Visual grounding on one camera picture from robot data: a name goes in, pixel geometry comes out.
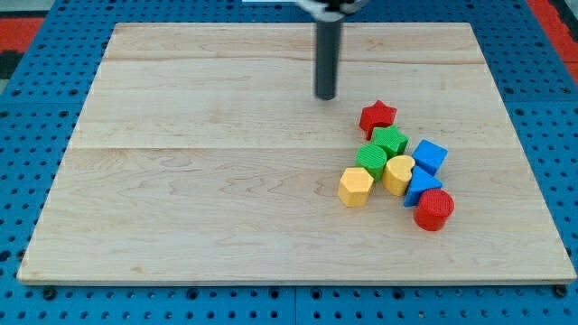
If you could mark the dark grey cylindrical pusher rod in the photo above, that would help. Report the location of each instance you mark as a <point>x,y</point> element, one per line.
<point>327,57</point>

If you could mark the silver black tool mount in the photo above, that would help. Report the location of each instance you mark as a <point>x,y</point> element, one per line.
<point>331,10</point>

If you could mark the red star block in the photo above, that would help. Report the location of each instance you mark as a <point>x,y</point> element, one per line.
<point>377,115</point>

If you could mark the green star block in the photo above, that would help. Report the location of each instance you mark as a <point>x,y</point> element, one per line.
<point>390,140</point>

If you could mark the green cylinder block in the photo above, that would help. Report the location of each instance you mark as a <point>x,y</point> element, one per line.
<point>373,159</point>

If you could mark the yellow heart block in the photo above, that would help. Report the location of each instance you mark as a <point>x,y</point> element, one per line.
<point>398,174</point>

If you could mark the blue cube block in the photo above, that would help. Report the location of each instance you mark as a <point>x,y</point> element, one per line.
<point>429,156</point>

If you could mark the yellow hexagon block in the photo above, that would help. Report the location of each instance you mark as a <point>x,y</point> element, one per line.
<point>355,186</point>

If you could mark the blue triangle block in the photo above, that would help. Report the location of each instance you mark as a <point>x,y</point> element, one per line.
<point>420,182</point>

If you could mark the light wooden board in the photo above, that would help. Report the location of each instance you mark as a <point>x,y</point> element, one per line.
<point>201,157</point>

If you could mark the red cylinder block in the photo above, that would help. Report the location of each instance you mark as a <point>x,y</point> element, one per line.
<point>434,208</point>

